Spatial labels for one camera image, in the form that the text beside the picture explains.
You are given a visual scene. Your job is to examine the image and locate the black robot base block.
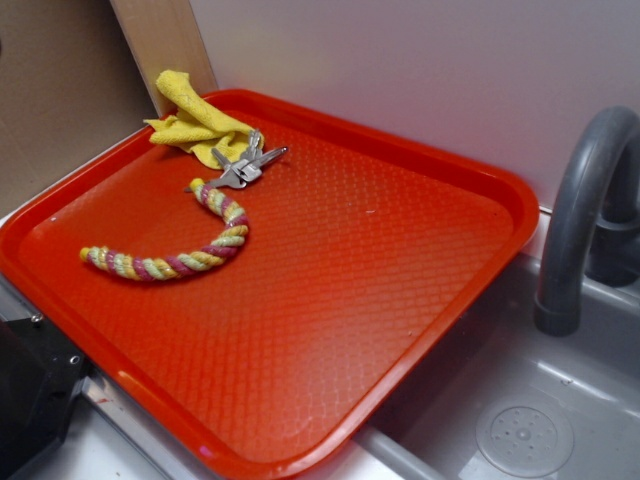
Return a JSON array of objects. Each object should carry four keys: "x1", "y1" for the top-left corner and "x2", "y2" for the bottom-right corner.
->
[{"x1": 1, "y1": 316, "x2": 88, "y2": 479}]

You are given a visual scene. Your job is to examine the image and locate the red plastic tray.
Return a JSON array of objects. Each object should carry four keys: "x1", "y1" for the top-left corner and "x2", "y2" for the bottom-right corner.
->
[{"x1": 1, "y1": 90, "x2": 539, "y2": 479}]

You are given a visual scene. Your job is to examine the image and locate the silver key bunch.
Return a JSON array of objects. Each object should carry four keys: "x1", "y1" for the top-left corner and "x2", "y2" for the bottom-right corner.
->
[{"x1": 207, "y1": 130, "x2": 289, "y2": 189}]

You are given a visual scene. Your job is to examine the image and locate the yellow microfiber cloth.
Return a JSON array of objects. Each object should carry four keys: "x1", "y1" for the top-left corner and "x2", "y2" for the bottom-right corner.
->
[{"x1": 145, "y1": 70, "x2": 253, "y2": 170}]

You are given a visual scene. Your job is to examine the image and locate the grey plastic sink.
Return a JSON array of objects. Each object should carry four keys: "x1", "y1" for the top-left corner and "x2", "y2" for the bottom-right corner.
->
[{"x1": 356, "y1": 255, "x2": 639, "y2": 479}]

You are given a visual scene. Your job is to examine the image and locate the wooden board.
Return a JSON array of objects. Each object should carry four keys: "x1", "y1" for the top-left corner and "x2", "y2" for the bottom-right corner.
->
[{"x1": 111, "y1": 0, "x2": 218, "y2": 116}]

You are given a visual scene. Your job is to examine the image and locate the grey plastic faucet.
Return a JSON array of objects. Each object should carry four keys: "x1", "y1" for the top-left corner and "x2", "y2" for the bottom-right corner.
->
[{"x1": 534, "y1": 106, "x2": 639, "y2": 337}]

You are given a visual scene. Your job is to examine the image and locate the multicolour twisted rope toy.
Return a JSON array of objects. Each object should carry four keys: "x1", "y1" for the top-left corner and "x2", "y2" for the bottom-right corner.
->
[{"x1": 79, "y1": 178, "x2": 249, "y2": 282}]

